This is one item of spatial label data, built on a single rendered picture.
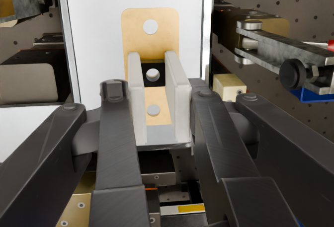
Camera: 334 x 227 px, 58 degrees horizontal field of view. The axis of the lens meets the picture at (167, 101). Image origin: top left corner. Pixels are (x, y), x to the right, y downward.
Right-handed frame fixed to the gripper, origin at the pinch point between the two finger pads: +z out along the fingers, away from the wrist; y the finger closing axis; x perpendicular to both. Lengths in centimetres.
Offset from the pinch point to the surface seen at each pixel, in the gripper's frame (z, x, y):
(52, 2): 47.0, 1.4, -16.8
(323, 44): 17.7, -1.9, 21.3
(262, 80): 59, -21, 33
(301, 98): 50, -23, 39
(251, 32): 20.8, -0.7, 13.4
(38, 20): 60, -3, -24
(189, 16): 29.4, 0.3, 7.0
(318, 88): 8.0, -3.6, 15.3
